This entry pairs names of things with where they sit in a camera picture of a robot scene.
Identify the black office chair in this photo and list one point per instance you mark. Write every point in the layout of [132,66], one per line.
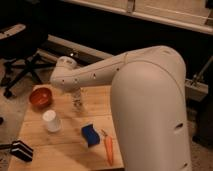
[21,35]

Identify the wooden board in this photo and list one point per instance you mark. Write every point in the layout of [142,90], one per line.
[67,150]

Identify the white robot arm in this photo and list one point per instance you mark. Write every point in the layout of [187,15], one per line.
[148,104]

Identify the white ceramic cup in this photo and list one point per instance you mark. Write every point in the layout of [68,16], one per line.
[51,121]

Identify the red bowl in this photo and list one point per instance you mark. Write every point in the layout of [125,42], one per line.
[41,97]

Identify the blue sponge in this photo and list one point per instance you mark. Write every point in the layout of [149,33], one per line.
[91,136]

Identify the black white eraser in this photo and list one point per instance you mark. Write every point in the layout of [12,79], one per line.
[22,151]

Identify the orange carrot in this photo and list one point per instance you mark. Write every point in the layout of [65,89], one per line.
[108,147]

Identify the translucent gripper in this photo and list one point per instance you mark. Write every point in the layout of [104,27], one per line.
[77,99]

